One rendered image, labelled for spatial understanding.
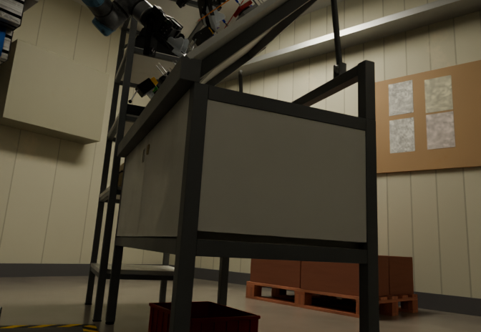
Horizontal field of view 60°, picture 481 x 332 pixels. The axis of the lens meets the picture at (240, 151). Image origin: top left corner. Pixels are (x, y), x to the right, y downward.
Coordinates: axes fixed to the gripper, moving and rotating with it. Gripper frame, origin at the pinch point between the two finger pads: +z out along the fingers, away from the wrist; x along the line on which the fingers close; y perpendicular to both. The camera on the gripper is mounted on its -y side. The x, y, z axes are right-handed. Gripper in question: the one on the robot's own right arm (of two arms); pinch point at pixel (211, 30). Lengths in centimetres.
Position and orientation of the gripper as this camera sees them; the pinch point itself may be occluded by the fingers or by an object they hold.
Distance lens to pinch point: 155.6
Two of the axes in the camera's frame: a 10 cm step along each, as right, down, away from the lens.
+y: 8.8, -2.2, 4.1
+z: 2.7, 9.6, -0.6
